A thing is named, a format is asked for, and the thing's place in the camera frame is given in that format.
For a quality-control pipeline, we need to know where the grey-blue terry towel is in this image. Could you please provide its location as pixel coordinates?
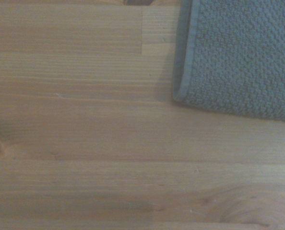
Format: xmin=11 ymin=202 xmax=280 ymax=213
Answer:
xmin=172 ymin=0 xmax=285 ymax=123

